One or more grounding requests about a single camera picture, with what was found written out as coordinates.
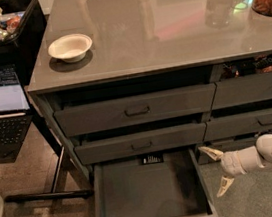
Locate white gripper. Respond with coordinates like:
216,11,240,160
199,146,245,198

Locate black rxbar chocolate bar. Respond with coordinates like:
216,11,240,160
142,155,164,165

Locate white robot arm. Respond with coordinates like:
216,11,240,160
199,134,272,197

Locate grey middle left drawer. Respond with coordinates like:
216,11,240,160
74,123,206,165

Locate grey middle right drawer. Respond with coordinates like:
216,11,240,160
204,109,272,142

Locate grey top right drawer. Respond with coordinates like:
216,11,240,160
212,72,272,110

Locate open bottom left drawer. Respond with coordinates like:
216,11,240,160
94,148,222,217

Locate chip bags in drawer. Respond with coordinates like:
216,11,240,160
220,55,272,79

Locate grey counter cabinet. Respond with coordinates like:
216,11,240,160
15,0,272,217

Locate grey top left drawer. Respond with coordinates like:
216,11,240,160
54,84,216,136

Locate black laptop stand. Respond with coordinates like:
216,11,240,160
4,86,93,203

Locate white paper bowl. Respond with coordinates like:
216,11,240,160
48,33,92,63

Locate black laptop computer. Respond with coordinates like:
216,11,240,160
0,61,40,165

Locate black bin of snacks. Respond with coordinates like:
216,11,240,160
0,0,56,89

